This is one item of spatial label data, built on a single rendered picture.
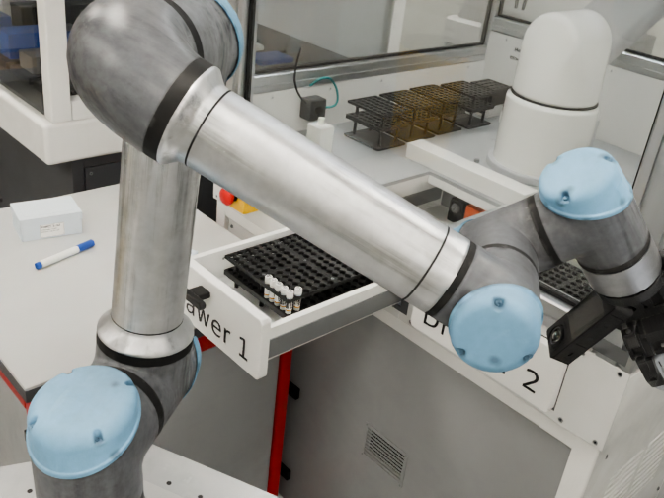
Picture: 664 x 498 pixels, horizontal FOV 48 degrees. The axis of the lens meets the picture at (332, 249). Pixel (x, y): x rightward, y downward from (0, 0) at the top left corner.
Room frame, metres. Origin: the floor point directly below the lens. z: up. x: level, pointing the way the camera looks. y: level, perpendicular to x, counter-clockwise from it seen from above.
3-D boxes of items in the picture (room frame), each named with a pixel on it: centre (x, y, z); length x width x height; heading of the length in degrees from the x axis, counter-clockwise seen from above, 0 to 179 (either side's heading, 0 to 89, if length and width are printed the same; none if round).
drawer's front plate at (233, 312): (1.02, 0.19, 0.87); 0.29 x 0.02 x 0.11; 46
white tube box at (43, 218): (1.41, 0.61, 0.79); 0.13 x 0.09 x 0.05; 125
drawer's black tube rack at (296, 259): (1.16, 0.05, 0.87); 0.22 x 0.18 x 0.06; 136
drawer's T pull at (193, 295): (1.00, 0.20, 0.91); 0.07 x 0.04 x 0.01; 46
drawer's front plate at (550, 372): (1.03, -0.26, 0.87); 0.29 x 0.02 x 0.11; 46
